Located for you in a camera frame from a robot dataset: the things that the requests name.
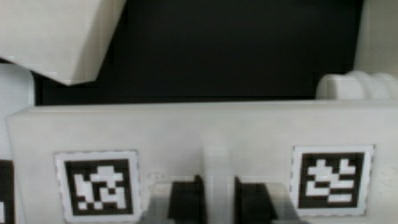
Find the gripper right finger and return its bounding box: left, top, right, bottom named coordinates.
left=234, top=178, right=277, bottom=224

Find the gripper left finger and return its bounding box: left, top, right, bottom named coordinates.
left=167, top=176, right=207, bottom=224

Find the small white cabinet top panel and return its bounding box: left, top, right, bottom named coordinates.
left=7, top=100, right=398, bottom=224

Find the white cabinet body box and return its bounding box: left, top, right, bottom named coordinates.
left=314, top=0, right=398, bottom=101

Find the long white cabinet side piece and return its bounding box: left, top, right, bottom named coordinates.
left=0, top=0, right=126, bottom=85

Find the white marker sheet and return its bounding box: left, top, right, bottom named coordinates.
left=0, top=63, right=32, bottom=224

